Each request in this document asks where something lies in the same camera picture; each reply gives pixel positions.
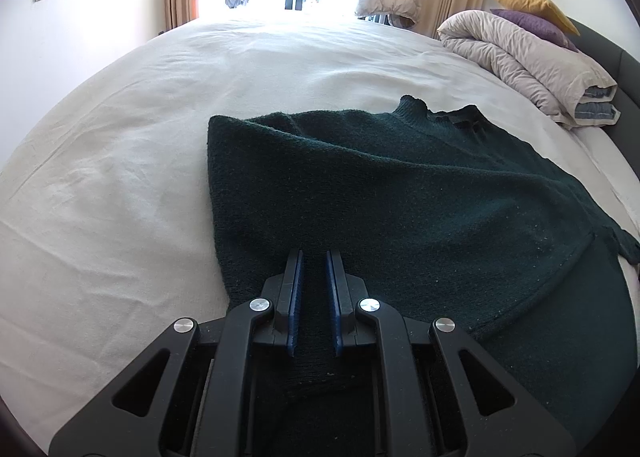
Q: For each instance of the purple pillow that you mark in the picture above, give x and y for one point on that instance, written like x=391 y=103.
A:
x=542 y=27

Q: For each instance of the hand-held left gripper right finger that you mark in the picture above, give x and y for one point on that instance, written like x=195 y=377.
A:
x=333 y=309

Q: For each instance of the yellow pillow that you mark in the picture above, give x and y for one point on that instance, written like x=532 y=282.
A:
x=537 y=4

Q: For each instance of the folded beige duvet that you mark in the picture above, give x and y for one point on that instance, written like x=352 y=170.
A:
x=525 y=57

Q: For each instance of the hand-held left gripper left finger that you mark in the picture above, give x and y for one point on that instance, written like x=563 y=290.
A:
x=296 y=309

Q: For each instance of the dark green knit sweater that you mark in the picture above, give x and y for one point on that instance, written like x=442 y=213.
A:
x=400 y=197

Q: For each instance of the grey upholstered headboard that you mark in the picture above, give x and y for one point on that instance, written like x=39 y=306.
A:
x=627 y=67

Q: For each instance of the bed with white sheet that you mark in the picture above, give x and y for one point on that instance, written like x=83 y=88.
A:
x=125 y=162

